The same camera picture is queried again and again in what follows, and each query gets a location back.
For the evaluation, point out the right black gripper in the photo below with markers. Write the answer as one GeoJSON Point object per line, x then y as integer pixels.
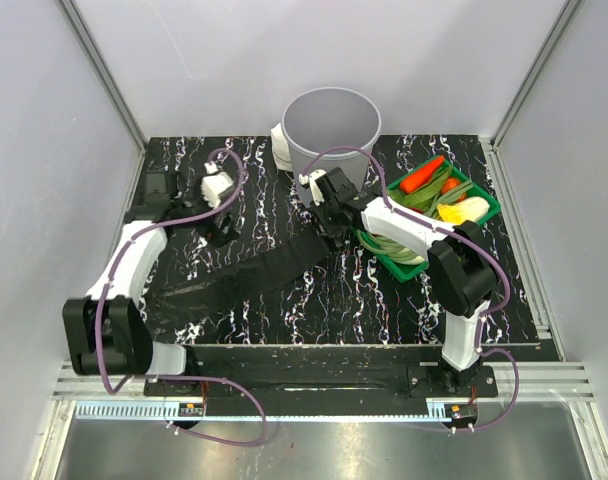
{"type": "Point", "coordinates": [339, 229]}

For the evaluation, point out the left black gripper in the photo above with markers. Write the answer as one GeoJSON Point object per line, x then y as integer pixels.
{"type": "Point", "coordinates": [220, 236]}

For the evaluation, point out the black plastic trash bag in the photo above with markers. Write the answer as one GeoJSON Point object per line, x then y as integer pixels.
{"type": "Point", "coordinates": [227, 287]}

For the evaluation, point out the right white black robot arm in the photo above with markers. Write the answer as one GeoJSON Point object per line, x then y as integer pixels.
{"type": "Point", "coordinates": [462, 273]}

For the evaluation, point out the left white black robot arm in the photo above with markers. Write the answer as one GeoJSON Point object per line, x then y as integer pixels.
{"type": "Point", "coordinates": [105, 331]}

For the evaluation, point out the grey plastic trash bin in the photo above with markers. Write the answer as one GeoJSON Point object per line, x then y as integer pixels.
{"type": "Point", "coordinates": [331, 127]}

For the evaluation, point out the green toy bean bundle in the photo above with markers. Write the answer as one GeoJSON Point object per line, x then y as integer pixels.
{"type": "Point", "coordinates": [394, 251]}

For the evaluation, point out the white crumpled paper towel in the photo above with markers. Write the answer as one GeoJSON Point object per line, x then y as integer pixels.
{"type": "Point", "coordinates": [280, 149]}

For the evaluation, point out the green toy leaf vegetable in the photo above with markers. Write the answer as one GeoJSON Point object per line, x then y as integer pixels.
{"type": "Point", "coordinates": [423, 194]}

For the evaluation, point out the orange toy carrot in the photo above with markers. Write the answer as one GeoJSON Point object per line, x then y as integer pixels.
{"type": "Point", "coordinates": [421, 176]}

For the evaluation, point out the green plastic vegetable basket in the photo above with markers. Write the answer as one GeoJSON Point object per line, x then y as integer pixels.
{"type": "Point", "coordinates": [468, 188]}

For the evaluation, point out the small orange toy tomato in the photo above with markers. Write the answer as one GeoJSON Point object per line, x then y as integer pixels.
{"type": "Point", "coordinates": [450, 184]}

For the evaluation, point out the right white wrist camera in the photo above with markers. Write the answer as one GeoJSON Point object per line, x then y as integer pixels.
{"type": "Point", "coordinates": [309, 182]}

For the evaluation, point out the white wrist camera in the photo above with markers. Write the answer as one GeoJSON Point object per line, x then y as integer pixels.
{"type": "Point", "coordinates": [309, 182]}
{"type": "Point", "coordinates": [216, 185]}

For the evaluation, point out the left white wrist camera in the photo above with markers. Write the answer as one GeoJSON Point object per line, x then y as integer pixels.
{"type": "Point", "coordinates": [216, 185]}

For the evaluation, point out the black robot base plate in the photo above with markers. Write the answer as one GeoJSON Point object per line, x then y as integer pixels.
{"type": "Point", "coordinates": [314, 382]}

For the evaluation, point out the aluminium frame rail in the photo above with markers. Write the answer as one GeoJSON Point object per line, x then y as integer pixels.
{"type": "Point", "coordinates": [89, 46]}

